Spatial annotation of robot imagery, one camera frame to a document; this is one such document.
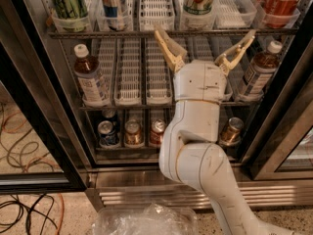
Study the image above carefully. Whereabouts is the green tall can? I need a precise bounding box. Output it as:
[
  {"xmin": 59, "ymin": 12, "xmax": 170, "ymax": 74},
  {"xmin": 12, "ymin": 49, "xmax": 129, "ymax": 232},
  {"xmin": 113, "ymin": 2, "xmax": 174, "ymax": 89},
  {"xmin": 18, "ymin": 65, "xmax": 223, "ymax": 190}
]
[{"xmin": 52, "ymin": 0, "xmax": 88, "ymax": 32}]

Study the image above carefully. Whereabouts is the middle wire shelf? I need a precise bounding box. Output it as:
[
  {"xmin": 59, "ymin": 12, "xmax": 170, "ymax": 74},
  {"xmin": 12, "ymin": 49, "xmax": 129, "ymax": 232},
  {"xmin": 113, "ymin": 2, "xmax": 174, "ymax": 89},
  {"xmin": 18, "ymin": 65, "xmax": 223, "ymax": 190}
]
[{"xmin": 79, "ymin": 101, "xmax": 260, "ymax": 111}]

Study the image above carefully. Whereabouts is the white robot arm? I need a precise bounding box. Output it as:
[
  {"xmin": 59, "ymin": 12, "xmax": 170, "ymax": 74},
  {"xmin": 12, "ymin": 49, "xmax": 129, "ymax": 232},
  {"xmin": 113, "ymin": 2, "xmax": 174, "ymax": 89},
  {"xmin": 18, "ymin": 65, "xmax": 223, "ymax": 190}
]
[{"xmin": 155, "ymin": 25, "xmax": 300, "ymax": 235}]

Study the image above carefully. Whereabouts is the right tea bottle white cap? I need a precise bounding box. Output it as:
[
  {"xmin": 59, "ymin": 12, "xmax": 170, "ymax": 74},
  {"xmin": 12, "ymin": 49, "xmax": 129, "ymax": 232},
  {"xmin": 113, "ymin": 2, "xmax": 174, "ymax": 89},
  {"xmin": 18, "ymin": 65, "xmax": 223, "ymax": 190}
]
[{"xmin": 237, "ymin": 40, "xmax": 284, "ymax": 101}]

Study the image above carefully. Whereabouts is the blue pepsi can front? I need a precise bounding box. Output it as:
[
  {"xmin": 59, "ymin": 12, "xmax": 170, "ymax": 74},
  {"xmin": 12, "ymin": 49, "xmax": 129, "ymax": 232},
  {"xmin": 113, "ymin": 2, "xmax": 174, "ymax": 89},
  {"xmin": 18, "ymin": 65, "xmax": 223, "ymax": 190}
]
[{"xmin": 97, "ymin": 120, "xmax": 119, "ymax": 147}]

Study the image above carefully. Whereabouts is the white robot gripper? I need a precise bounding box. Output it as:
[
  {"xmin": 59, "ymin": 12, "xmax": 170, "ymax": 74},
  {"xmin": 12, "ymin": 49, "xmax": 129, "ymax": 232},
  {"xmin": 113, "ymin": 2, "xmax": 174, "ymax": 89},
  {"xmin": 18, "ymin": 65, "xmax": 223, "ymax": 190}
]
[{"xmin": 155, "ymin": 27, "xmax": 256, "ymax": 103}]

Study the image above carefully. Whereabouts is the right fridge glass door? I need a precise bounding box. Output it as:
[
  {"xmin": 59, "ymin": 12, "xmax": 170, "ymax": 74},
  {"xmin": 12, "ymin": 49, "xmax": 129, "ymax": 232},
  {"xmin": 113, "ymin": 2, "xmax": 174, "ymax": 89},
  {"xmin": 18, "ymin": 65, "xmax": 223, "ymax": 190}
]
[{"xmin": 248, "ymin": 49, "xmax": 313, "ymax": 181}]

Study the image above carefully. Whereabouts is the left tea bottle white cap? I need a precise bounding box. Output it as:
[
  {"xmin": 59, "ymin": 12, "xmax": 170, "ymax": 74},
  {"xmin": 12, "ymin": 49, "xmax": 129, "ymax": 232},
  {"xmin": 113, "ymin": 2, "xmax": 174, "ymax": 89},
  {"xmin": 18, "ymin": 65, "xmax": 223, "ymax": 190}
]
[{"xmin": 74, "ymin": 44, "xmax": 109, "ymax": 107}]

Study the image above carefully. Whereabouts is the top wire shelf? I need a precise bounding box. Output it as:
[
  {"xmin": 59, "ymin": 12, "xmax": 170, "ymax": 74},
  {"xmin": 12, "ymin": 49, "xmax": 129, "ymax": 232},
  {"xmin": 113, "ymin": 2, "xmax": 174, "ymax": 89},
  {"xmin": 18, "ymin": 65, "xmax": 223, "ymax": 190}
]
[{"xmin": 48, "ymin": 28, "xmax": 298, "ymax": 39}]

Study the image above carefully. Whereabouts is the orange floor cable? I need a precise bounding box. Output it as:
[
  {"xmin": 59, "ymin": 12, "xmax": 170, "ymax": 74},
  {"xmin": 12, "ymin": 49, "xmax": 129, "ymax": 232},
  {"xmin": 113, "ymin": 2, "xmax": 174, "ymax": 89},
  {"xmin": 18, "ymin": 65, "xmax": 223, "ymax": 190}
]
[{"xmin": 0, "ymin": 103, "xmax": 65, "ymax": 235}]

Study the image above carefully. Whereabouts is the clear plastic bin with bag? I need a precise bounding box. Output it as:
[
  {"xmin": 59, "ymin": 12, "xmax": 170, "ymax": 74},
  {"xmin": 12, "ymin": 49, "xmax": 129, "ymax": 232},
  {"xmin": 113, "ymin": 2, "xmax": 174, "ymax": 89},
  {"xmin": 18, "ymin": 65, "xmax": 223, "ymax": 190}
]
[{"xmin": 92, "ymin": 204, "xmax": 199, "ymax": 235}]

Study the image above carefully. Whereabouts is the wire shelf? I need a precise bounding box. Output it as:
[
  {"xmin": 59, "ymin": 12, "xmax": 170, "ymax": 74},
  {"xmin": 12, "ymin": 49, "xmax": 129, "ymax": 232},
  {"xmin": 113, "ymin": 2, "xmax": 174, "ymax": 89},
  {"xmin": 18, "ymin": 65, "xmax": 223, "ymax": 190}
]
[
  {"xmin": 79, "ymin": 101, "xmax": 260, "ymax": 111},
  {"xmin": 48, "ymin": 28, "xmax": 298, "ymax": 39}
]

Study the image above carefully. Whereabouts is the blue can behind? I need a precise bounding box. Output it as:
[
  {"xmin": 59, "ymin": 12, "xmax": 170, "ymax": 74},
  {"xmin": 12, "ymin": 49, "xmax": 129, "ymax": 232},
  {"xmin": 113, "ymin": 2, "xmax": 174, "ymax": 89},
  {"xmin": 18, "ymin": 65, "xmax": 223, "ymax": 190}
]
[{"xmin": 102, "ymin": 109, "xmax": 118, "ymax": 122}]

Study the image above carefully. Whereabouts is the brown gold soda can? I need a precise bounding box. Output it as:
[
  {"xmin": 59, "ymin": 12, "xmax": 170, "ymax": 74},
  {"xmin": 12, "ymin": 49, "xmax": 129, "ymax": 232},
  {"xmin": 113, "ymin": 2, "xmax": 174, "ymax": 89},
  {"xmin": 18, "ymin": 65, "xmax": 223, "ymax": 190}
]
[{"xmin": 125, "ymin": 119, "xmax": 143, "ymax": 146}]

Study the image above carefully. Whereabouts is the black floor cable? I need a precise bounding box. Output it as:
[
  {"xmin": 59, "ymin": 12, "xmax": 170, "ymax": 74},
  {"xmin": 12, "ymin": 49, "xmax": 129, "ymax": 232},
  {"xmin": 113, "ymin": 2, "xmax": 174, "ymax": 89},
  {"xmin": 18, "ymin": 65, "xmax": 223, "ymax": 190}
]
[{"xmin": 0, "ymin": 193, "xmax": 59, "ymax": 235}]

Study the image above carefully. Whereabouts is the red coca-cola can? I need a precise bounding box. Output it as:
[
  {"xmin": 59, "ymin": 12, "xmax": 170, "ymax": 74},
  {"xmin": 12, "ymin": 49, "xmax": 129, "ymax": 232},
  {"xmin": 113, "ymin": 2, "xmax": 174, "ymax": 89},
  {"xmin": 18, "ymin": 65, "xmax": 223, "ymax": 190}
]
[{"xmin": 252, "ymin": 0, "xmax": 300, "ymax": 28}]

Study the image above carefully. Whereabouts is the tea bottle white cap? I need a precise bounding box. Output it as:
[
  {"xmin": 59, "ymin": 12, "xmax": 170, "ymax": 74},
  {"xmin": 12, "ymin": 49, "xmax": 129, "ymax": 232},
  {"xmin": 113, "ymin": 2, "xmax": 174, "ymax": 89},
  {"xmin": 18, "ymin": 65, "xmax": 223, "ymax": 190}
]
[
  {"xmin": 74, "ymin": 44, "xmax": 109, "ymax": 107},
  {"xmin": 237, "ymin": 40, "xmax": 284, "ymax": 101}
]

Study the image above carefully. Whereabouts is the orange gold soda can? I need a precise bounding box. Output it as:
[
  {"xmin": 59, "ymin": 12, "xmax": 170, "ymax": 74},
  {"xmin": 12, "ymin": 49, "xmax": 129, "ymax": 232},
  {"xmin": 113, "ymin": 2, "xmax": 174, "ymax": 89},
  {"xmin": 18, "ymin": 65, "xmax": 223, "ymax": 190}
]
[{"xmin": 219, "ymin": 117, "xmax": 244, "ymax": 147}]

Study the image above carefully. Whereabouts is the red soda can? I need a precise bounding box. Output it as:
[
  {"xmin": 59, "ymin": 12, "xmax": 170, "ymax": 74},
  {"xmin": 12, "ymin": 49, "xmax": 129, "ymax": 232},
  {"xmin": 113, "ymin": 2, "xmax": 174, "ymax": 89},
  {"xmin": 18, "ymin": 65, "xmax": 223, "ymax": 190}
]
[{"xmin": 150, "ymin": 118, "xmax": 166, "ymax": 146}]

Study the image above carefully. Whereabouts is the open fridge glass door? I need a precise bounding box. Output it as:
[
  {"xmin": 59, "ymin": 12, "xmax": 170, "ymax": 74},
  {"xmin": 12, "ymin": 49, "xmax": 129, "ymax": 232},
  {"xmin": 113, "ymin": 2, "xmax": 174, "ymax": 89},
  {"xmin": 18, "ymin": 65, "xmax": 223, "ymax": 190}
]
[{"xmin": 0, "ymin": 0, "xmax": 89, "ymax": 194}]

